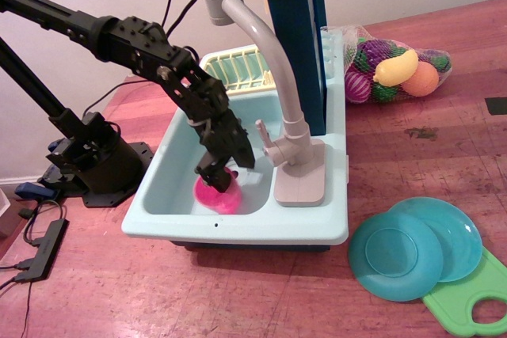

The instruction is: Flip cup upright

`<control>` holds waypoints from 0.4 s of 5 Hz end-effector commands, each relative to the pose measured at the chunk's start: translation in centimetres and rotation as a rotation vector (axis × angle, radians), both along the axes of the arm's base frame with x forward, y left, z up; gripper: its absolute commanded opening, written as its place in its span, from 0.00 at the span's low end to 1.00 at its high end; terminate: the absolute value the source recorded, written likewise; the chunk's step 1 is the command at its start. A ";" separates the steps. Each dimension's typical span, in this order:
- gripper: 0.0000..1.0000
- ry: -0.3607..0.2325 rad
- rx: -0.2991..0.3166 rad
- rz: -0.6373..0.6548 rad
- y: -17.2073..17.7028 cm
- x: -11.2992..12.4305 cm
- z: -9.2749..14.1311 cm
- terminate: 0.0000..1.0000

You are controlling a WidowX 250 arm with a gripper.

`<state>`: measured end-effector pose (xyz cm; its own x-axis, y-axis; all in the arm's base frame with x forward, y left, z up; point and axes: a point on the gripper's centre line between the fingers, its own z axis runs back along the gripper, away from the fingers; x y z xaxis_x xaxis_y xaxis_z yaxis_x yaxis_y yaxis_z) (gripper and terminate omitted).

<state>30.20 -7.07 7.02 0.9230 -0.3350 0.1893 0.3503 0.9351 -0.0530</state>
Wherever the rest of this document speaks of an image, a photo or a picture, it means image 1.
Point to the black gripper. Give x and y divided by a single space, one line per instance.
223 138

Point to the pink plastic toy cup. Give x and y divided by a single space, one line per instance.
224 203

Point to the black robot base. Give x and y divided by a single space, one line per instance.
93 162

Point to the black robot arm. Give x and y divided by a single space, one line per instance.
136 44

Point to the grey toy faucet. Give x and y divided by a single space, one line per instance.
299 159

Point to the light blue toy sink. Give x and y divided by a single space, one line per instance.
164 206

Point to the yellow dish drying rack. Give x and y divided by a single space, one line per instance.
242 70

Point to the mesh bag of toy produce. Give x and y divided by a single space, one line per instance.
361 52

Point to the yellow toy banana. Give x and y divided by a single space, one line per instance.
394 71

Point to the front teal plastic plate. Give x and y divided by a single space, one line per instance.
396 257

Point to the teal plastic plate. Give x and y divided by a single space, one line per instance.
396 257
459 237

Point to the blue clamp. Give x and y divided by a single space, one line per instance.
33 191

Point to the orange toy fruit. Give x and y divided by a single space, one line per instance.
424 81

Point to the black USB hub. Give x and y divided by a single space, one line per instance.
38 268

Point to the rear teal plastic plate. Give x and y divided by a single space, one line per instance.
459 237

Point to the green plastic cutting board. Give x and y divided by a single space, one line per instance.
452 303

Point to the black tape patch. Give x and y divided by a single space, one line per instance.
496 106

